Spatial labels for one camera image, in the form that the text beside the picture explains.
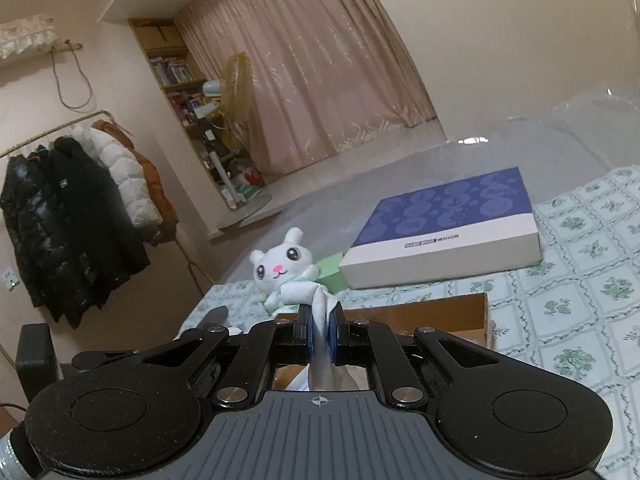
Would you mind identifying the beige curtain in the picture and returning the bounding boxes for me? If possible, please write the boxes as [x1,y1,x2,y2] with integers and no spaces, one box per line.
[177,0,442,177]

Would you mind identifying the gold metal coat rack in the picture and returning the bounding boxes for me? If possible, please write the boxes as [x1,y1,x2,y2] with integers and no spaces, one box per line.
[0,109,213,301]

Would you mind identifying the brown cardboard box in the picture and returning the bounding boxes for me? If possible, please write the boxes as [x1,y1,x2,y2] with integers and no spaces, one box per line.
[272,292,496,392]

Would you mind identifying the hanging wall cable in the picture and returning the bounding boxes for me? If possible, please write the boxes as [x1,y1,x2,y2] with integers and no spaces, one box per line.
[51,39,94,111]

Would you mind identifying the white cloth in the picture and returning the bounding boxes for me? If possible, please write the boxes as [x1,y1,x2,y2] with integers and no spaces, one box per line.
[277,280,370,392]

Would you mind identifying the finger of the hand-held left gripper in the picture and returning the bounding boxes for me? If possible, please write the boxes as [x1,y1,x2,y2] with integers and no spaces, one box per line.
[200,307,229,332]

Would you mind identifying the brown jacket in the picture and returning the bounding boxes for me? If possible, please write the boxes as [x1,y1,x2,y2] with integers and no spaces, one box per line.
[92,119,180,242]

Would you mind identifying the blue and white flat box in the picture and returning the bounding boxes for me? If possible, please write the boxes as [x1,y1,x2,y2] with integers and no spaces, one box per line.
[339,166,542,290]

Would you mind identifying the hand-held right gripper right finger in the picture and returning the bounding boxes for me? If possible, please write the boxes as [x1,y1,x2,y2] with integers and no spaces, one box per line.
[327,305,502,409]

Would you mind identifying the row of books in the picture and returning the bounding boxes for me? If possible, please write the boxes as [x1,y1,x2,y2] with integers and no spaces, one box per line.
[149,56,197,87]

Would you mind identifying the white plush bunny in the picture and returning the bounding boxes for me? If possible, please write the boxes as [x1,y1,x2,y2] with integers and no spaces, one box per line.
[249,227,326,313]

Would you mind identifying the standing fan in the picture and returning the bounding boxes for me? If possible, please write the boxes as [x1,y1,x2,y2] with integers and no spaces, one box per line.
[201,52,274,229]

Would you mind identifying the wooden bookshelf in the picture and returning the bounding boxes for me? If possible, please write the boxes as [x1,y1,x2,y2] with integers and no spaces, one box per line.
[127,17,267,212]

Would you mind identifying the white puffer jacket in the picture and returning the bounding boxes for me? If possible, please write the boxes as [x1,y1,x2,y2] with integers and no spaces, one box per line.
[72,122,164,247]

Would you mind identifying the air conditioner with floral cover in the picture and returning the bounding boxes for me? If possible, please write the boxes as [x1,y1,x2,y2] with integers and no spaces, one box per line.
[0,17,58,69]

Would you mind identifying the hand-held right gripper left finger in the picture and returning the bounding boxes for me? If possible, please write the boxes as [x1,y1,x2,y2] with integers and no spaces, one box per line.
[70,305,316,409]

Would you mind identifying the matte black jacket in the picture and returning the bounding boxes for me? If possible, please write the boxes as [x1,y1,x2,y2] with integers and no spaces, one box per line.
[47,135,151,292]

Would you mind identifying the glossy black puffer jacket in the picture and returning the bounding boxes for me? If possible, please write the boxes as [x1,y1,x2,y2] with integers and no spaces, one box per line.
[0,152,97,332]

